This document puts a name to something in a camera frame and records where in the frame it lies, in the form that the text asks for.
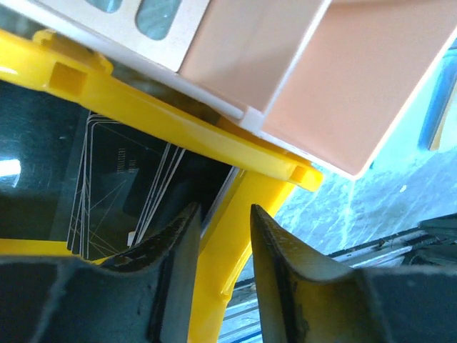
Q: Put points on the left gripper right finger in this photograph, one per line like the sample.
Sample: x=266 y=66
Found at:
x=306 y=296

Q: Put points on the aluminium rail frame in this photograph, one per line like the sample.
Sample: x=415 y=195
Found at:
x=432 y=243

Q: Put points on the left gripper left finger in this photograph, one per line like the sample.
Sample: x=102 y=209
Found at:
x=141 y=295

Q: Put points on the pink file organizer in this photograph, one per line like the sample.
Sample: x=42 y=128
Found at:
x=326 y=80

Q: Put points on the black credit card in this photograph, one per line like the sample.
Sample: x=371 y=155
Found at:
x=123 y=176

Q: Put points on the yellow bin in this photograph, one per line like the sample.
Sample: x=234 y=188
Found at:
x=49 y=85

